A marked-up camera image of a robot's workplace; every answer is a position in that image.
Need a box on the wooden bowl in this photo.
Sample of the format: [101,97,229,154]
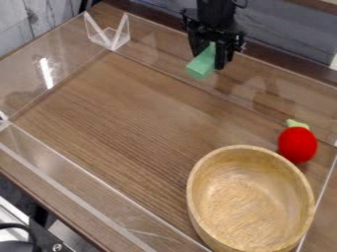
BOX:
[187,145,315,252]

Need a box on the clear acrylic tray wall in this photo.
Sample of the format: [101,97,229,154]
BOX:
[0,111,212,252]

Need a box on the clear acrylic corner bracket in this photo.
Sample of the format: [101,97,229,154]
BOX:
[84,12,130,51]

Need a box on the black cable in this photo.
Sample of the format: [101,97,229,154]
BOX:
[0,222,38,252]

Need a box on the red plush strawberry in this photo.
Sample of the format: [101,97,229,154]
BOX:
[279,119,318,163]

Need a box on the black metal device base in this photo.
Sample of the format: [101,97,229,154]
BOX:
[0,220,76,252]

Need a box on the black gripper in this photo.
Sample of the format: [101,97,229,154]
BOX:
[181,0,247,70]

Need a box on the green foam block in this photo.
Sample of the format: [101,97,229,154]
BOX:
[187,43,216,79]

